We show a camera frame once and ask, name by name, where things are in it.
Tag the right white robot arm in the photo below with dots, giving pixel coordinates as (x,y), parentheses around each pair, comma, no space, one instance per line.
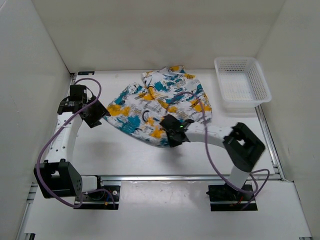
(244,148)

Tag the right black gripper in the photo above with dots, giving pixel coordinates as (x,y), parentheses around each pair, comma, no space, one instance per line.
(173,143)

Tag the patterned white shorts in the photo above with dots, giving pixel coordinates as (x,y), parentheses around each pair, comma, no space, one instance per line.
(140,107)

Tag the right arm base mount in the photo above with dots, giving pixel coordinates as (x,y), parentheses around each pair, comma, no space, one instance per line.
(224,198)

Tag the white plastic basket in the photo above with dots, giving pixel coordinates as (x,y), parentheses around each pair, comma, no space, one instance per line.
(242,83)

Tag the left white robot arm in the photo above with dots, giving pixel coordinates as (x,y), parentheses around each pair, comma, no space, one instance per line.
(56,174)

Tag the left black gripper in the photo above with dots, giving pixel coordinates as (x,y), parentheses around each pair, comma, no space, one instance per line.
(101,111)

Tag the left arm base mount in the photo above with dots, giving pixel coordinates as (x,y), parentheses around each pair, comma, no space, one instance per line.
(101,200)

